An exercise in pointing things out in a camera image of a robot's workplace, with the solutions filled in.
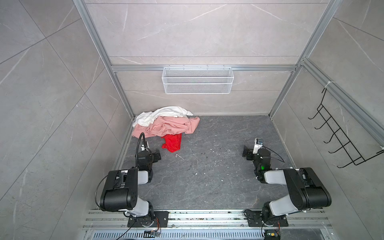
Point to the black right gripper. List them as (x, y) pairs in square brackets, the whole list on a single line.
[(247, 153)]

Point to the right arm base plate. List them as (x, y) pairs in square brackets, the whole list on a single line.
[(261, 219)]

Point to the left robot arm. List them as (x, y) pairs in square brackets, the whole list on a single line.
[(120, 192)]

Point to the red cloth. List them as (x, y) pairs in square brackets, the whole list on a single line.
[(172, 142)]

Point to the white cloth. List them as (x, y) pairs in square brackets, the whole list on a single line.
[(146, 118)]

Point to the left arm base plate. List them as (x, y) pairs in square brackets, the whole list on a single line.
[(148, 219)]

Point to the white wire mesh basket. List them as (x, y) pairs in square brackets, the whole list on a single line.
[(197, 80)]

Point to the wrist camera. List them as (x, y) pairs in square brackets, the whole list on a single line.
[(145, 146), (258, 145)]

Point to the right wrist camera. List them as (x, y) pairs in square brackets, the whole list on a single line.
[(258, 145)]

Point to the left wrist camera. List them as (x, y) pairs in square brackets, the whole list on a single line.
[(145, 146)]

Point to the black wire hook rack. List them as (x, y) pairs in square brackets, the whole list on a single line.
[(355, 156)]

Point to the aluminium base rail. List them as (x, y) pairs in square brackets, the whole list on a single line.
[(218, 224)]

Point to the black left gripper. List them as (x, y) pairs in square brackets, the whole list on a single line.
[(155, 156)]

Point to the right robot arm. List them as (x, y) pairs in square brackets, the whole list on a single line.
[(305, 189)]

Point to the pink cloth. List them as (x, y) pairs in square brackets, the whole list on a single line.
[(167, 126)]

